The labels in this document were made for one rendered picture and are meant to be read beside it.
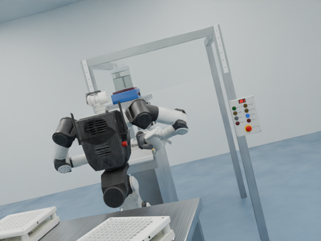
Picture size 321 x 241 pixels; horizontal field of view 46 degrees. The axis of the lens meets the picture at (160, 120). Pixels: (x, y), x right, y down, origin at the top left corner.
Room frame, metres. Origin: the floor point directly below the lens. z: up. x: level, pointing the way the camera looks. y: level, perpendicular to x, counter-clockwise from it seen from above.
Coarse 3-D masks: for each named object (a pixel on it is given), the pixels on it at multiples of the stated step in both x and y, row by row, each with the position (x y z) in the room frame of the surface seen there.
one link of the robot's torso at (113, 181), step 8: (120, 168) 2.07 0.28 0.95; (104, 176) 2.02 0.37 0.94; (112, 176) 2.01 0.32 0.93; (120, 176) 1.99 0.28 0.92; (104, 184) 1.98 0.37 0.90; (112, 184) 1.97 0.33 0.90; (120, 184) 1.97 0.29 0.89; (104, 192) 1.93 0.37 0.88; (112, 192) 1.92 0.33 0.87; (120, 192) 1.92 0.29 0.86; (104, 200) 1.92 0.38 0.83; (112, 200) 1.92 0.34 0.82; (120, 200) 1.92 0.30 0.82
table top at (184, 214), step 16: (144, 208) 1.50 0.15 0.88; (160, 208) 1.45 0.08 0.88; (176, 208) 1.40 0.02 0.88; (192, 208) 1.36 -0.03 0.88; (64, 224) 1.56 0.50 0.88; (80, 224) 1.50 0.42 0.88; (96, 224) 1.45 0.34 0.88; (176, 224) 1.24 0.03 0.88; (192, 224) 1.23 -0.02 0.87; (48, 240) 1.41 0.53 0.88; (64, 240) 1.37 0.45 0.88; (176, 240) 1.12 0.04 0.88
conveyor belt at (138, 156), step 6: (138, 150) 3.24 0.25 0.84; (144, 150) 3.16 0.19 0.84; (150, 150) 3.08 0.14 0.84; (132, 156) 3.01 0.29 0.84; (138, 156) 2.94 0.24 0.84; (144, 156) 2.87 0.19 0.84; (150, 156) 2.85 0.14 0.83; (132, 162) 2.86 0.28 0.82; (138, 162) 2.86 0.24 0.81; (144, 162) 2.86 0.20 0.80
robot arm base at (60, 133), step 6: (60, 120) 2.17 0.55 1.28; (54, 132) 2.06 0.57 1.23; (60, 132) 2.05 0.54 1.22; (72, 132) 2.08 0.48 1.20; (54, 138) 2.07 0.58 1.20; (60, 138) 2.06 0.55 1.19; (66, 138) 2.06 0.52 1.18; (72, 138) 2.07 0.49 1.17; (60, 144) 2.09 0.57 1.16; (66, 144) 2.09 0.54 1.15
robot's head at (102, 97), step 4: (100, 92) 2.14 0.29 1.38; (104, 92) 2.12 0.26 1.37; (88, 96) 2.14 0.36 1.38; (92, 96) 2.14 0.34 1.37; (96, 96) 2.13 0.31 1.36; (100, 96) 2.11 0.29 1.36; (104, 96) 2.11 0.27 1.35; (108, 96) 2.17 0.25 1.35; (92, 100) 2.12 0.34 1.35; (96, 100) 2.12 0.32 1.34; (100, 100) 2.11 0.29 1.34; (104, 100) 2.12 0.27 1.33; (108, 100) 2.14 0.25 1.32; (92, 104) 2.14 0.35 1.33; (96, 104) 2.13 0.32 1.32; (100, 104) 2.13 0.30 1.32; (96, 108) 2.13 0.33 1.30; (100, 108) 2.12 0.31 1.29
